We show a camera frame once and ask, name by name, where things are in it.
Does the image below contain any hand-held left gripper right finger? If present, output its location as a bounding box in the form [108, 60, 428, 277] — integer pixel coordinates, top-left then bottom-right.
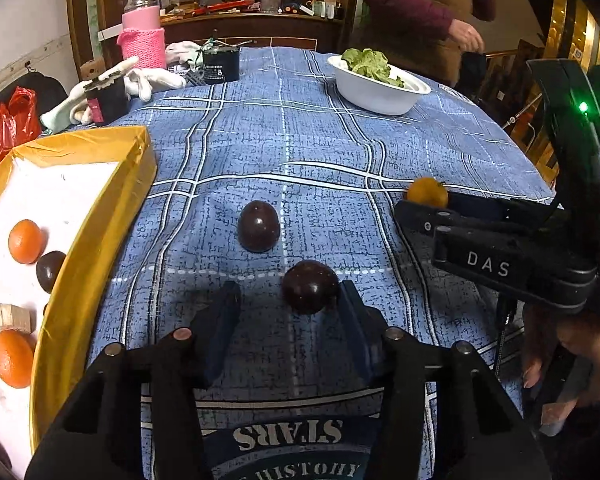
[339, 280, 551, 480]

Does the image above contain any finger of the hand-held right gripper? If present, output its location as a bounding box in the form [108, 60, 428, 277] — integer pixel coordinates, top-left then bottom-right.
[448, 193, 558, 214]
[394, 199, 503, 261]

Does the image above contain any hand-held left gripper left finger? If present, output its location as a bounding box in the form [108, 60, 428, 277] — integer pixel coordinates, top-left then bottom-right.
[25, 280, 242, 480]

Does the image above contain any yellowish tangerine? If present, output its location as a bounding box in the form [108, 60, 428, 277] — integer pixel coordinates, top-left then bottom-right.
[406, 176, 450, 209]

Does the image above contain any dark purple passion fruit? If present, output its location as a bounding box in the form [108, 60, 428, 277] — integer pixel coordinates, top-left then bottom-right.
[237, 200, 281, 254]
[281, 260, 341, 316]
[36, 250, 67, 293]

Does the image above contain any yellow-edged white foam tray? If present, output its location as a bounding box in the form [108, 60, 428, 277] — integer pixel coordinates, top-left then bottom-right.
[0, 126, 158, 480]

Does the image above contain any twine cube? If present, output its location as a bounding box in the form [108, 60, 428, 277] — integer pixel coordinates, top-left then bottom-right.
[0, 303, 33, 333]

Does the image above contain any orange tangerine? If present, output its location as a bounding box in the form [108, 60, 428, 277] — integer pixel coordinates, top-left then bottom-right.
[8, 219, 46, 265]
[0, 329, 35, 389]

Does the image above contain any person's right hand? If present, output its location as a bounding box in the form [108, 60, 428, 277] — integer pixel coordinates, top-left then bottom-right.
[522, 305, 600, 436]

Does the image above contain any blue plaid tablecloth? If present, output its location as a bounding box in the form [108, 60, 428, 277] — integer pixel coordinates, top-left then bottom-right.
[40, 46, 563, 480]

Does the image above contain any white bowl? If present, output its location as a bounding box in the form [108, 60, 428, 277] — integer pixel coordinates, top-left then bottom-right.
[327, 55, 432, 116]

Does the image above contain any green lettuce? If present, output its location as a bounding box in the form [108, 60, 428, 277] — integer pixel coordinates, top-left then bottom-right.
[341, 48, 406, 87]

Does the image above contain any wooden cabinet counter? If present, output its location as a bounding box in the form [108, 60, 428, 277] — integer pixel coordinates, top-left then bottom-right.
[97, 7, 346, 68]

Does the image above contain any black jar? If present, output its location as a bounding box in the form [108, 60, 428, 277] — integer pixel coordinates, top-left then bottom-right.
[83, 72, 131, 127]

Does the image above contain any mint green glove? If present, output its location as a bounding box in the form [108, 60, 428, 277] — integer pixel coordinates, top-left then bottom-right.
[40, 87, 93, 135]

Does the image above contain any long red item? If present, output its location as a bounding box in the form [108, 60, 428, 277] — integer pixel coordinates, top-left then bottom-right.
[195, 1, 261, 13]

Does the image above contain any red plastic bag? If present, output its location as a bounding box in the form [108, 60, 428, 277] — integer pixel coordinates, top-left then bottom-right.
[0, 86, 43, 173]

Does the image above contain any black leather sofa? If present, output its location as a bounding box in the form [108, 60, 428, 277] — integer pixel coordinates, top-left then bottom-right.
[0, 72, 68, 191]

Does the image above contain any pink knit-sleeved bottle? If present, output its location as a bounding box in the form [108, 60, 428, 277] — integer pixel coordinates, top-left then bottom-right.
[117, 0, 167, 70]

